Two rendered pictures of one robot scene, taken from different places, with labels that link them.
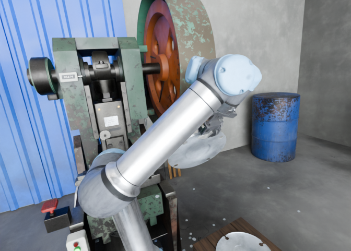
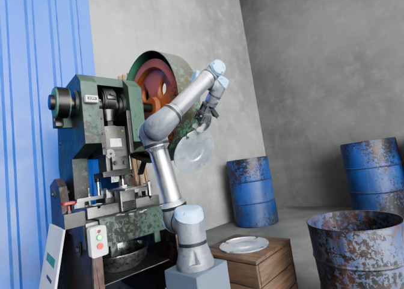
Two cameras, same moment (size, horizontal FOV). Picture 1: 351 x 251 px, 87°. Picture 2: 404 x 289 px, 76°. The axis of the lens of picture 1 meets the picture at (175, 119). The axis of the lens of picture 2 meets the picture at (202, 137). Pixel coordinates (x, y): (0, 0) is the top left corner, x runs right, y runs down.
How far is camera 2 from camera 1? 0.93 m
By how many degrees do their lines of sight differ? 29
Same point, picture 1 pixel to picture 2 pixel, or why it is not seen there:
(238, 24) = (202, 98)
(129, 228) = (166, 165)
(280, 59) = (244, 131)
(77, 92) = (94, 112)
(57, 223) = (75, 220)
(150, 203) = (154, 215)
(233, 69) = (217, 63)
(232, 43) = not seen: hidden behind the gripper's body
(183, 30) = (177, 71)
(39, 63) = (65, 90)
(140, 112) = not seen: hidden behind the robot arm
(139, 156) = (183, 97)
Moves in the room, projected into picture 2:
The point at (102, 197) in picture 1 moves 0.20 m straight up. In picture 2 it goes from (168, 112) to (162, 66)
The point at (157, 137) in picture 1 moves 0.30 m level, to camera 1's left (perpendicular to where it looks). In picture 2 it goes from (190, 89) to (118, 91)
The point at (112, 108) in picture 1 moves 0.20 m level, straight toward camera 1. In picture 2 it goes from (116, 131) to (129, 124)
